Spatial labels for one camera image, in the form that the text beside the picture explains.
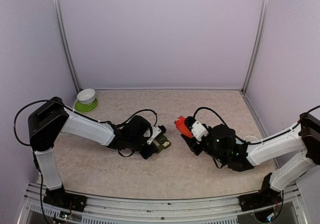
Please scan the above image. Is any green weekly pill organizer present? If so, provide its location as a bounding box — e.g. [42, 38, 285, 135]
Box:
[153, 135, 172, 154]

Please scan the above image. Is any red pill bottle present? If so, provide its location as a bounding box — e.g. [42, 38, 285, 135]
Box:
[174, 116, 193, 138]

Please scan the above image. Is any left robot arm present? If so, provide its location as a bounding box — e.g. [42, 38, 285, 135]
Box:
[27, 97, 166, 206]

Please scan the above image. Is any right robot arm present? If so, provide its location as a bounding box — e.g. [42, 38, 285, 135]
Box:
[181, 113, 320, 206]

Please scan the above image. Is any green plate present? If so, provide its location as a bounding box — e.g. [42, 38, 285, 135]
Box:
[74, 98, 98, 113]

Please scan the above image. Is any white bowl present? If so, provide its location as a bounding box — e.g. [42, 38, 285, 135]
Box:
[77, 88, 96, 105]

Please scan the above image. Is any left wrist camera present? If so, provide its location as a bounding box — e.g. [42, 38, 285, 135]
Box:
[144, 125, 167, 145]

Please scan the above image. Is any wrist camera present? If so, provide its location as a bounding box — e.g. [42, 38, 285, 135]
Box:
[144, 125, 167, 145]
[185, 116, 208, 142]

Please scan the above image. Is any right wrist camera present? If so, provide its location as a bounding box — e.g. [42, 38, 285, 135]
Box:
[185, 116, 208, 142]

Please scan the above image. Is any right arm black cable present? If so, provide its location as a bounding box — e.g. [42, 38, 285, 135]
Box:
[192, 106, 320, 145]

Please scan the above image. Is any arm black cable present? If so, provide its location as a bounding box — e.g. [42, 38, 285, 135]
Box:
[13, 99, 159, 147]
[192, 106, 320, 145]

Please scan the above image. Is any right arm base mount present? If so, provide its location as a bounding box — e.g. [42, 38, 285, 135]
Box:
[238, 184, 283, 211]

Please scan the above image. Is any front aluminium rail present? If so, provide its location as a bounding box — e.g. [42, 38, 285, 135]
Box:
[17, 181, 308, 224]

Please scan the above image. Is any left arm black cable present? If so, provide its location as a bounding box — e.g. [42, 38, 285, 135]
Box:
[13, 99, 159, 147]

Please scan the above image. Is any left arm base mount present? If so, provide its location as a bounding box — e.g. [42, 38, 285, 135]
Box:
[43, 185, 87, 212]

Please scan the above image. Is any left aluminium frame post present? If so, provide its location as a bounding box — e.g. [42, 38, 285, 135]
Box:
[52, 0, 82, 93]

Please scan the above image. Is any aluminium frame post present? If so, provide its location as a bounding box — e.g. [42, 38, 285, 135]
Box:
[52, 0, 82, 93]
[241, 0, 270, 95]

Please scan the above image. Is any right aluminium frame post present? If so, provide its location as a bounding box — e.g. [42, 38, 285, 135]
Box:
[241, 0, 270, 95]

